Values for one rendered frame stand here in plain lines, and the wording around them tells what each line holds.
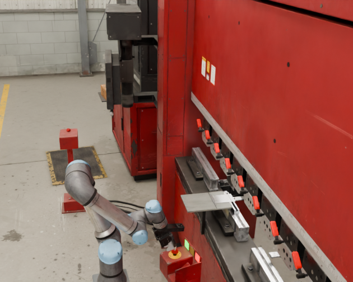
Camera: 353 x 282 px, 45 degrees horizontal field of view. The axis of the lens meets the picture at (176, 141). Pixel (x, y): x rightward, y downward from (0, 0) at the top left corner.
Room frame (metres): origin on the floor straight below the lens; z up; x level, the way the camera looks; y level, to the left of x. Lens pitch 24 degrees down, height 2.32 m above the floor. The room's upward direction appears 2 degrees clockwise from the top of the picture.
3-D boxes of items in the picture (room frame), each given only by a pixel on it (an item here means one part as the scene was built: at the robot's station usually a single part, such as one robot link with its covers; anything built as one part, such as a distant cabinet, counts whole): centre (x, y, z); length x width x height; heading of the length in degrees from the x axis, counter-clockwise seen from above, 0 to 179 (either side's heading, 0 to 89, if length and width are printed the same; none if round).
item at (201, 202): (2.12, -0.18, 1.00); 0.26 x 0.18 x 0.01; 103
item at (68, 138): (3.55, 0.99, 0.41); 0.25 x 0.20 x 0.83; 103
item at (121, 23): (3.27, 0.43, 1.53); 0.51 x 0.25 x 0.85; 9
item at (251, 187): (1.79, -0.41, 1.26); 0.15 x 0.09 x 0.17; 13
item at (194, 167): (2.73, -0.14, 0.89); 0.30 x 0.05 x 0.03; 13
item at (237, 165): (1.98, -0.36, 1.26); 0.15 x 0.09 x 0.17; 13
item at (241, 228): (2.10, -0.34, 0.92); 0.39 x 0.06 x 0.10; 13
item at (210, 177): (2.69, -0.20, 0.92); 0.50 x 0.06 x 0.10; 13
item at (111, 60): (3.21, 0.51, 1.42); 0.45 x 0.12 x 0.36; 9
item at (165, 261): (1.86, -0.04, 0.75); 0.20 x 0.16 x 0.18; 27
